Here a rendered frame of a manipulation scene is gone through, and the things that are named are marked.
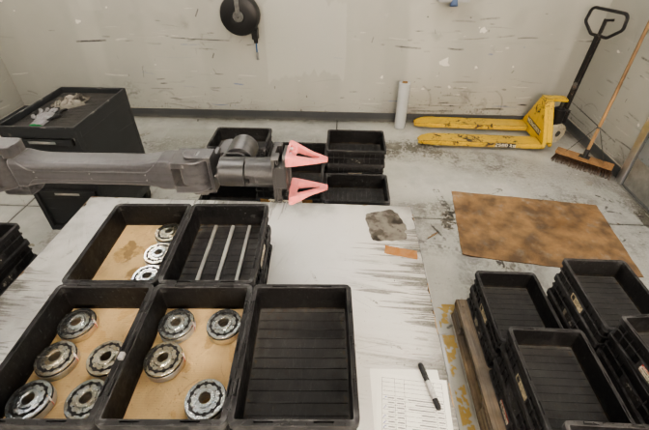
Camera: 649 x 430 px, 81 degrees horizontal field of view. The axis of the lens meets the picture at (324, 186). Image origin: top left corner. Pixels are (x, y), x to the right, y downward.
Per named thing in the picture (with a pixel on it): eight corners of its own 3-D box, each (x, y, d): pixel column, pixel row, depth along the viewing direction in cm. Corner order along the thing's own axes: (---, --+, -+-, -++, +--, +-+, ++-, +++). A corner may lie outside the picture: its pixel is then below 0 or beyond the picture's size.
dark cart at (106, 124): (123, 245, 262) (72, 128, 209) (60, 243, 263) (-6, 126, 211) (158, 193, 310) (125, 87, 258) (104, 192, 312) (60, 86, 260)
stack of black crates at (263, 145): (276, 179, 302) (272, 128, 276) (270, 202, 278) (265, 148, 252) (227, 177, 304) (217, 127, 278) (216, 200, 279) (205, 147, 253)
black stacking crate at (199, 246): (257, 307, 124) (253, 284, 117) (166, 307, 124) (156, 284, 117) (270, 226, 156) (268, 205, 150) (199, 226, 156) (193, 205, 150)
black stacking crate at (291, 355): (356, 447, 91) (359, 426, 85) (234, 447, 91) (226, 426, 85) (349, 308, 124) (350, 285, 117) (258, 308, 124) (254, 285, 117)
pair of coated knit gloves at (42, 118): (45, 128, 217) (43, 123, 215) (14, 127, 218) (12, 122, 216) (71, 109, 237) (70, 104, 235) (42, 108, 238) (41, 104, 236)
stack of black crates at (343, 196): (381, 215, 266) (386, 174, 247) (385, 244, 242) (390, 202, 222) (324, 213, 268) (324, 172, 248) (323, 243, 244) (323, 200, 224)
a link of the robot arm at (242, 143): (188, 194, 75) (179, 157, 70) (207, 163, 84) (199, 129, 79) (249, 196, 74) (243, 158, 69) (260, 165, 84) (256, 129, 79)
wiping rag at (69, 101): (75, 112, 234) (73, 106, 232) (41, 111, 235) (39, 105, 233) (99, 94, 257) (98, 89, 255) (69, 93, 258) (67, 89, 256)
